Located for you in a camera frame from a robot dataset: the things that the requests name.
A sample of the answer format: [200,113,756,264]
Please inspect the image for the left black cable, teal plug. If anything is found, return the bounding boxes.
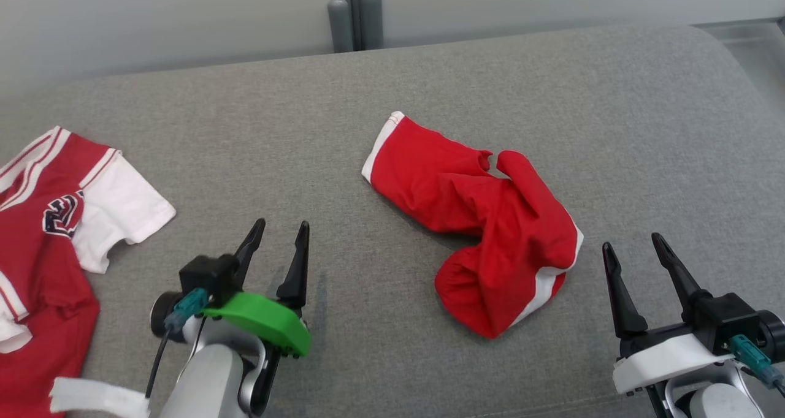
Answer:
[145,287,211,400]

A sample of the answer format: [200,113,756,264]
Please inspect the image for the red shorts with white trim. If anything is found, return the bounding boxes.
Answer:
[362,112,584,339]

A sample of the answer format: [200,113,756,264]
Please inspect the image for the white paper cable label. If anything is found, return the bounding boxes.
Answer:
[49,376,151,418]

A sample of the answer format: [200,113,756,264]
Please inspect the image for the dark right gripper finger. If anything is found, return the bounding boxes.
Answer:
[651,232,712,314]
[602,241,649,339]

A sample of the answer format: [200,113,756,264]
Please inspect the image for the grey fabric sofa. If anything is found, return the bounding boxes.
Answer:
[0,26,785,418]

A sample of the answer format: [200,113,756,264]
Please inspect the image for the red and white basketball jersey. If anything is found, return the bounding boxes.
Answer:
[0,126,177,418]

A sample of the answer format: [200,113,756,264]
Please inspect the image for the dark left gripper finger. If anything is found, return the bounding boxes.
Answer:
[233,218,266,287]
[276,221,310,311]

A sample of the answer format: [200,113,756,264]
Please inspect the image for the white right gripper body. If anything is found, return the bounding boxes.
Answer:
[613,323,734,395]

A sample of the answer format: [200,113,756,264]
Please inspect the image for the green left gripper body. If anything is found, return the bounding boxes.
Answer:
[201,291,312,359]

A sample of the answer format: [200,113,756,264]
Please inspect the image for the grey partition post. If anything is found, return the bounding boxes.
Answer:
[327,0,385,54]

